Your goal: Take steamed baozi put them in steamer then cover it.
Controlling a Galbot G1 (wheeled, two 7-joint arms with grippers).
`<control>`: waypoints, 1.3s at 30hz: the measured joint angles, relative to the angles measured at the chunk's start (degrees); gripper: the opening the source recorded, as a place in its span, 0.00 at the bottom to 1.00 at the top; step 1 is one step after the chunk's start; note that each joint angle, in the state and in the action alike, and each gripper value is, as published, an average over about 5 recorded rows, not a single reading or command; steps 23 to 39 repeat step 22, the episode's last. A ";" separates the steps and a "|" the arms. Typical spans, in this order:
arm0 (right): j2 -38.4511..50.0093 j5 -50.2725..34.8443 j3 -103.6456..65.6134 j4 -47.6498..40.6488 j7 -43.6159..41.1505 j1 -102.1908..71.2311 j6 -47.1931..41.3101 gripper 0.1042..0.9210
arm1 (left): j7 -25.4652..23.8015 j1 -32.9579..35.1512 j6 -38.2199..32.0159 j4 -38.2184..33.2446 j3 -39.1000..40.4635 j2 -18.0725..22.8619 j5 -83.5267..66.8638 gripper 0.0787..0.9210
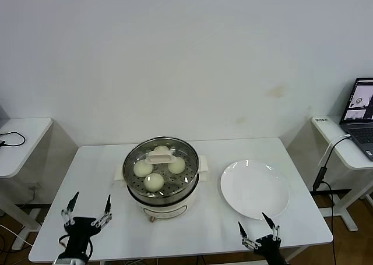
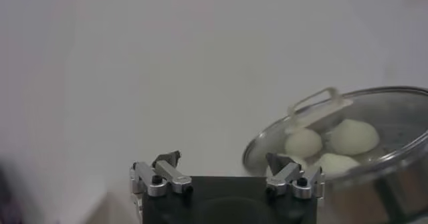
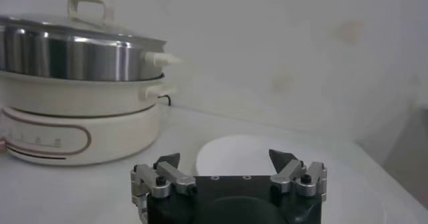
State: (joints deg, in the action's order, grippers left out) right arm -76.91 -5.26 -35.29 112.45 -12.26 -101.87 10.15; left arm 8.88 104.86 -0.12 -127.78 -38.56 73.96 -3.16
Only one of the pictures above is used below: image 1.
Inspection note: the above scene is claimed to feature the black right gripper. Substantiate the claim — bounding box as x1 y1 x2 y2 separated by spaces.
237 211 289 265

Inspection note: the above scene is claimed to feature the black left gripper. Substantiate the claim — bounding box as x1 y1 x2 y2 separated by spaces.
61 191 113 259

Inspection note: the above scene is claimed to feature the glass lid with cream handle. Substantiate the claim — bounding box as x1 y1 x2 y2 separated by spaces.
122 136 200 196

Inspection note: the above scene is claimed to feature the stainless steel steamer basket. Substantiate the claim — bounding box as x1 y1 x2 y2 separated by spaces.
114 135 209 204

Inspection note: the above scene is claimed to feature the white round plate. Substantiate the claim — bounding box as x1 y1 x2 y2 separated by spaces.
220 159 290 220

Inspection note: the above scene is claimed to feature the cream electric cooker base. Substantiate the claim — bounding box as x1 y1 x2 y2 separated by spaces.
113 171 211 222

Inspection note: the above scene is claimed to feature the white side table with laptop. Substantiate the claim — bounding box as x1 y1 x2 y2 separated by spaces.
310 115 373 231

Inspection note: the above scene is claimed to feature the dark grey open laptop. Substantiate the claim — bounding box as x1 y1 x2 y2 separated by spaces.
339 76 373 161

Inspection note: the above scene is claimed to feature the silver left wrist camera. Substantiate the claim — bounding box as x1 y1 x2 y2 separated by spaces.
54 256 89 265

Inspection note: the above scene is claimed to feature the white floor cable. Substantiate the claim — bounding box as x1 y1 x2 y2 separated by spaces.
0 224 33 248

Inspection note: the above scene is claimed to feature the black laptop power cable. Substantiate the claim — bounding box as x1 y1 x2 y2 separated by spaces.
312 135 352 265

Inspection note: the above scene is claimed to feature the white side table with cable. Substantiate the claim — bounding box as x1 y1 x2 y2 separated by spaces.
0 117 53 250

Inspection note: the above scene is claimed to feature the black looped cable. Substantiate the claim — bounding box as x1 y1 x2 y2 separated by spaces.
0 130 26 148

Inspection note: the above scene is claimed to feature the white flat cable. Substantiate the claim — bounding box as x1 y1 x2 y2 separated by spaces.
318 133 351 165

